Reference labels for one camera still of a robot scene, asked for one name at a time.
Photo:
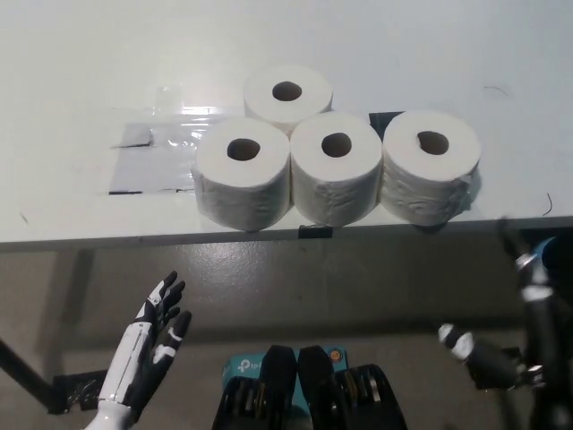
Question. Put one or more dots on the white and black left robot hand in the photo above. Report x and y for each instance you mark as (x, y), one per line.
(130, 358)

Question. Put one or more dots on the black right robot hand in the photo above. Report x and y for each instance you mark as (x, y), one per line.
(488, 363)

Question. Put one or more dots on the white toilet paper roll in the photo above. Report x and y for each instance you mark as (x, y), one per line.
(425, 192)
(242, 192)
(336, 192)
(259, 96)

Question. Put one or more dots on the black floor tape patch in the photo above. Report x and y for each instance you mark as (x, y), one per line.
(76, 389)

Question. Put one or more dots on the black table leg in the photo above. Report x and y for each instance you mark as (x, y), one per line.
(22, 367)

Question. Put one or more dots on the teal tp-link box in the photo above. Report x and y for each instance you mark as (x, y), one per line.
(242, 365)

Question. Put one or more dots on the grey taped plastic sheet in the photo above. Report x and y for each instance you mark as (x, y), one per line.
(147, 165)

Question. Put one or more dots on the black tape strip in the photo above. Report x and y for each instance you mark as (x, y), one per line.
(315, 231)

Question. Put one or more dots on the black square tape patch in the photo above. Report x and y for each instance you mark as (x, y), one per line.
(376, 120)

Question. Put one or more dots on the blue and black table bracket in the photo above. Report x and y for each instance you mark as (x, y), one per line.
(548, 251)

